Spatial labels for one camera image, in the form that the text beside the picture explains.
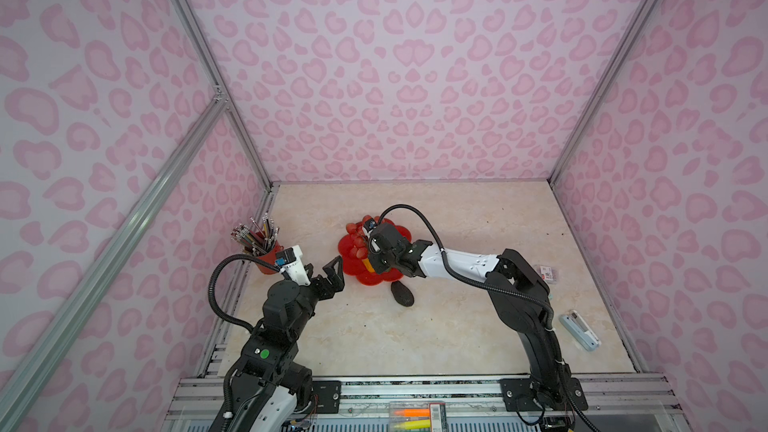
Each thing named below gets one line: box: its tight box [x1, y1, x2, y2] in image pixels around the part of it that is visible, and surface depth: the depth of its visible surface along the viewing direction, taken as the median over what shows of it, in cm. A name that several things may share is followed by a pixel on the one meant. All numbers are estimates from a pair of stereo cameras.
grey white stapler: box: [559, 310, 602, 352], surface depth 83 cm
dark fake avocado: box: [390, 280, 414, 307], surface depth 90 cm
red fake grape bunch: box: [346, 214, 373, 260], surface depth 95 cm
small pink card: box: [540, 266, 554, 281], surface depth 95 cm
